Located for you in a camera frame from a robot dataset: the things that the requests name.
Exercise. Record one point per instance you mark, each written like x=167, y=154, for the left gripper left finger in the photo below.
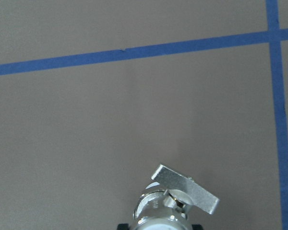
x=123, y=226

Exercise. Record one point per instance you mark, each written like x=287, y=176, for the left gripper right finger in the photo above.
x=197, y=227

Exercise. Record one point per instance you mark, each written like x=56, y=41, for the white PPR ball valve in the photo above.
x=166, y=202

